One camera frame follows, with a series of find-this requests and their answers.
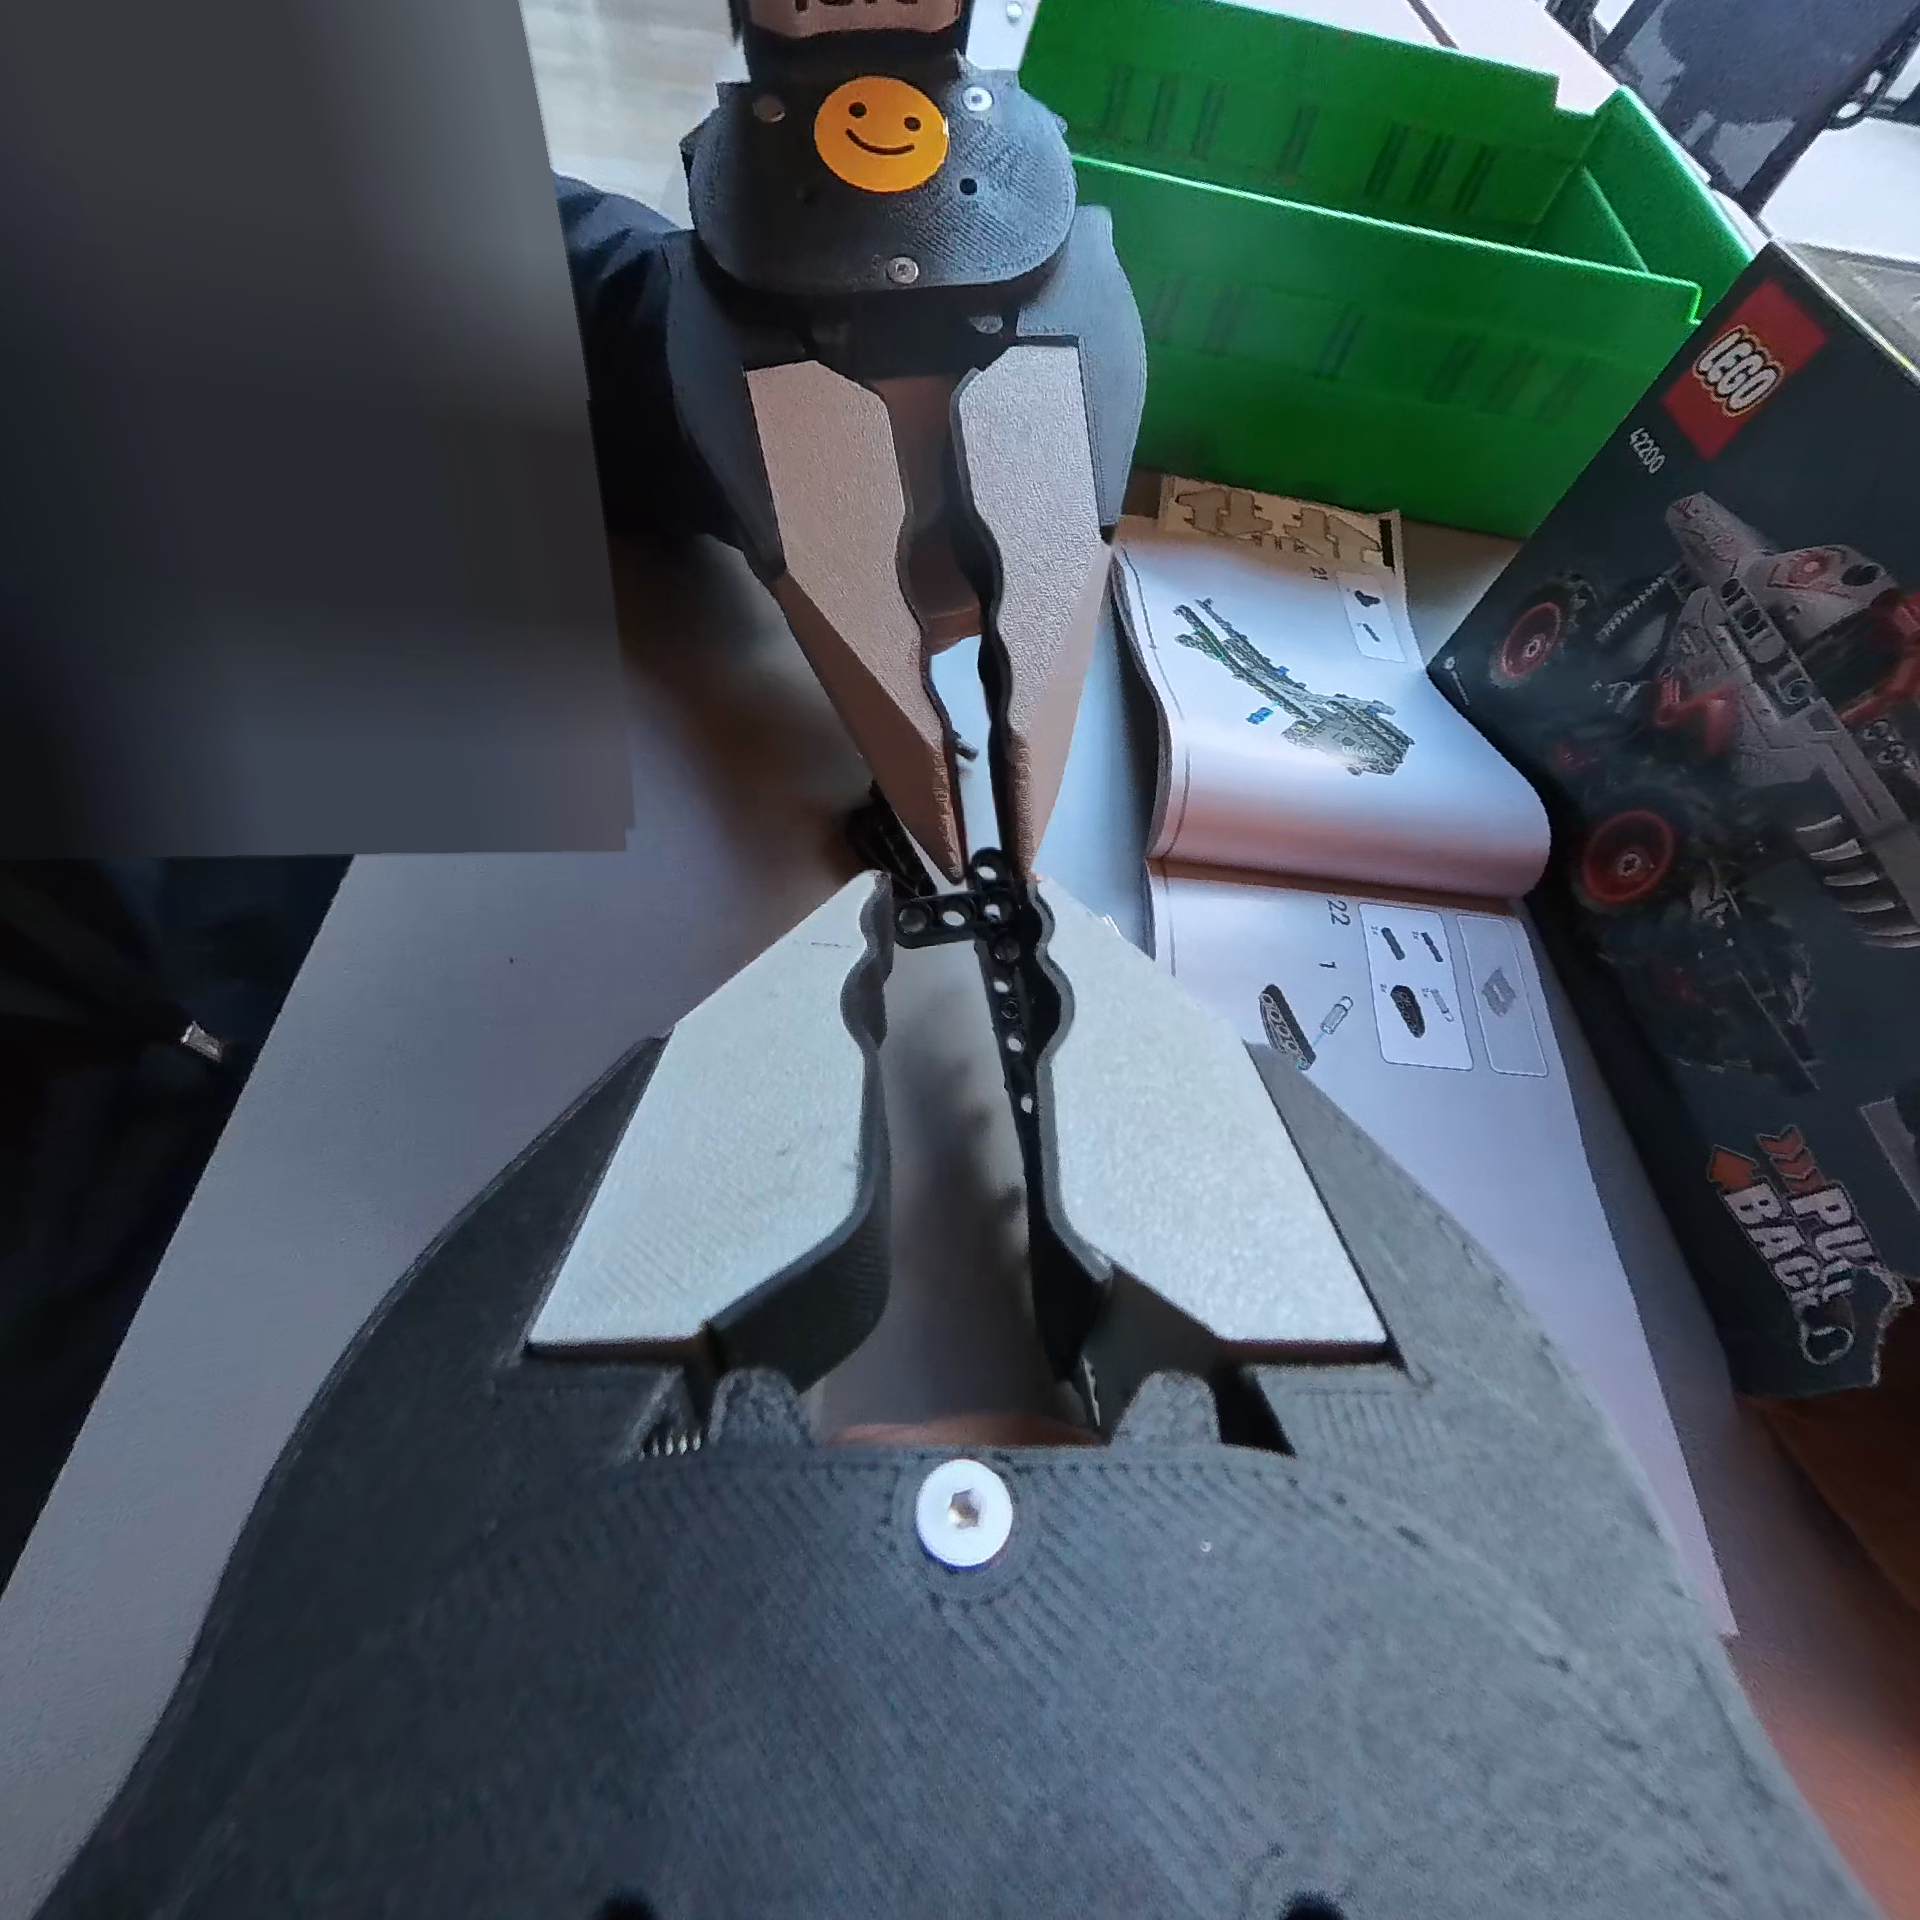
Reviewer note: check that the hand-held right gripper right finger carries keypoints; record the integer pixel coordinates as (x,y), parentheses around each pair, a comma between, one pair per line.
(1200,1187)

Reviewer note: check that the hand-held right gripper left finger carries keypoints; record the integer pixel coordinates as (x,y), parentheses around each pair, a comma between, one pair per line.
(720,1153)

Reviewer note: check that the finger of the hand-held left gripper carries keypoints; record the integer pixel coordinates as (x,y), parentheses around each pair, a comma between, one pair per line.
(832,510)
(1043,496)

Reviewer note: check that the black lego chassis assembly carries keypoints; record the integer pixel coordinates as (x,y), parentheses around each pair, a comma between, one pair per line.
(1003,991)

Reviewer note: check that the person's left forearm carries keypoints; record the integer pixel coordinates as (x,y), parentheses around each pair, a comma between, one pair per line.
(613,343)

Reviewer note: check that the beige cutout cardboard sheet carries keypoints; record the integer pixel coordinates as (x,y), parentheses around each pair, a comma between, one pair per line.
(1274,519)

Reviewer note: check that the open instruction booklet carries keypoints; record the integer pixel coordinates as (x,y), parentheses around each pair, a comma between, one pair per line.
(1500,1201)

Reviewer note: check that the green plastic bin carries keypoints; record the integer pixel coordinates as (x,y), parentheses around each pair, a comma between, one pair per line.
(1350,301)

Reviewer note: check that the person's dark clothing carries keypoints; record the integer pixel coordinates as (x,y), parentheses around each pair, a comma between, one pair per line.
(89,1201)

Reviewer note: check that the dark toy truck box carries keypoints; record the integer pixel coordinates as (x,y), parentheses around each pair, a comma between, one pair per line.
(1724,749)

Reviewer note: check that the black chair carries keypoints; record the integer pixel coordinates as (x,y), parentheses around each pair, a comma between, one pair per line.
(1771,77)

